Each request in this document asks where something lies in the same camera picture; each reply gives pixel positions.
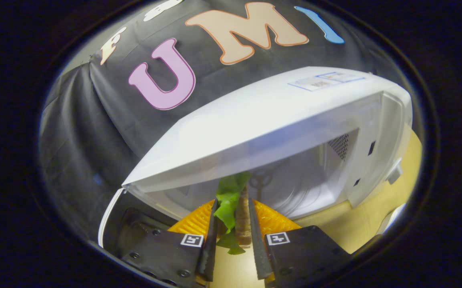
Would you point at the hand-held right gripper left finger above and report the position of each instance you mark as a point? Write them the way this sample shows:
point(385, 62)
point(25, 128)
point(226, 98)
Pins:
point(211, 248)

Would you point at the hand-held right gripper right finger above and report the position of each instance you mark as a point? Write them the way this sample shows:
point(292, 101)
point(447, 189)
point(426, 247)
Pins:
point(256, 248)

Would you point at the lettuce sandwich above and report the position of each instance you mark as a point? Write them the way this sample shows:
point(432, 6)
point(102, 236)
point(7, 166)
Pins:
point(230, 200)

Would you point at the white microwave oven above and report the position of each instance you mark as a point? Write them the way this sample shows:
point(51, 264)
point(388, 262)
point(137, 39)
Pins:
point(274, 116)

